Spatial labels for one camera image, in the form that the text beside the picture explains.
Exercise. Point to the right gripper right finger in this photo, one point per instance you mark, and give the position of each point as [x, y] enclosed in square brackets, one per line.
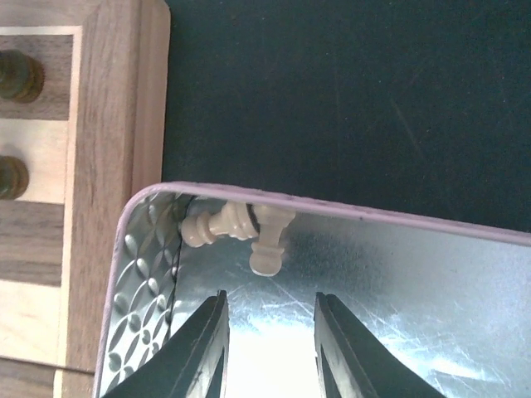
[351, 362]

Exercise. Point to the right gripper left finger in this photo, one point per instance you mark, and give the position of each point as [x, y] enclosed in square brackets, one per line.
[192, 363]

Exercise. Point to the light chess piece fourteenth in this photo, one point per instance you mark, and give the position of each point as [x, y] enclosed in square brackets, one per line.
[266, 256]

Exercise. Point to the light chess piece thirteenth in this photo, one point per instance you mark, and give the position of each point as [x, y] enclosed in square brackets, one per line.
[233, 220]

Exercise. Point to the pink tin with pieces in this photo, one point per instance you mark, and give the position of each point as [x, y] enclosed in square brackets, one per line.
[449, 300]

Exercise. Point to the wooden chess board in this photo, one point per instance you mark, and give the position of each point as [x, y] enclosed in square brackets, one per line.
[95, 139]

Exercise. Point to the dark chess pieces row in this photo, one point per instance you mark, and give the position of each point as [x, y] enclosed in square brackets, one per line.
[22, 80]

